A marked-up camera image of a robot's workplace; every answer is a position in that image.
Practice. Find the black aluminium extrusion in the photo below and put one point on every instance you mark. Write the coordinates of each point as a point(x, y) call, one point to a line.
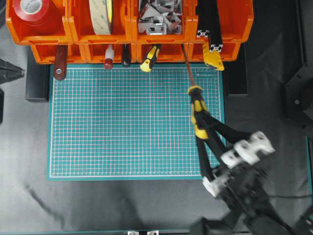
point(216, 42)
point(203, 13)

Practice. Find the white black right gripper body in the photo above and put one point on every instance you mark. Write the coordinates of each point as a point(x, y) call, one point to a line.
point(243, 153)

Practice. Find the large yellow black screwdriver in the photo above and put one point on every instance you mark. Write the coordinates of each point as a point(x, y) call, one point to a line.
point(198, 106)

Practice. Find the beige double-sided tape roll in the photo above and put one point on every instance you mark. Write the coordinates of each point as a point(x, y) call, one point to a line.
point(101, 13)

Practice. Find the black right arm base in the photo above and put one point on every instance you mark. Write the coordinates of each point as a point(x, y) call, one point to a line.
point(299, 99)

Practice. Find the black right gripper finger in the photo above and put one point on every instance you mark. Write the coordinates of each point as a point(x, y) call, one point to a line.
point(213, 127)
point(205, 166)

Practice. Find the upper black aluminium extrusion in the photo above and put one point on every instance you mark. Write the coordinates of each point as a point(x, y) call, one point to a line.
point(203, 13)

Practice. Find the pile of metal brackets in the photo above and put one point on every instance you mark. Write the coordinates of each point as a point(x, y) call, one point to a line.
point(160, 17)

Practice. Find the yellow utility knife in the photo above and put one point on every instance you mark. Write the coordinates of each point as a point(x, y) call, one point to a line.
point(213, 58)

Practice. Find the lower black aluminium extrusion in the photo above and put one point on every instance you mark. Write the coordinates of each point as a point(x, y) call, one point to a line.
point(216, 42)

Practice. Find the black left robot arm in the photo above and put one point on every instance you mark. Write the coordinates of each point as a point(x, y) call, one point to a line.
point(8, 72)

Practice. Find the green cutting mat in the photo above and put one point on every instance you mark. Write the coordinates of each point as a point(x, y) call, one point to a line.
point(123, 124)

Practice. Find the small yellow black screwdriver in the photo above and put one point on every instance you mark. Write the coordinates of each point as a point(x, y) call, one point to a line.
point(150, 58)

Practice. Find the brown handled tool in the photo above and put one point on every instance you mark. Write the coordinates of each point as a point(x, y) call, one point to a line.
point(60, 64)

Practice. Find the black handled screwdriver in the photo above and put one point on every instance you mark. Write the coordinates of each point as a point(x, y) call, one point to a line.
point(126, 56)

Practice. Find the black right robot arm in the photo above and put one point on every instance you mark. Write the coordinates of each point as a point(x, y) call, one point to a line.
point(248, 202)

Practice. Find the orange container rack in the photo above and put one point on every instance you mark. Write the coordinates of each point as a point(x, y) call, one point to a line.
point(84, 46)

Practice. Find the red tape roll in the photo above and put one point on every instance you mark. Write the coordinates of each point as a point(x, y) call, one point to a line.
point(36, 12)

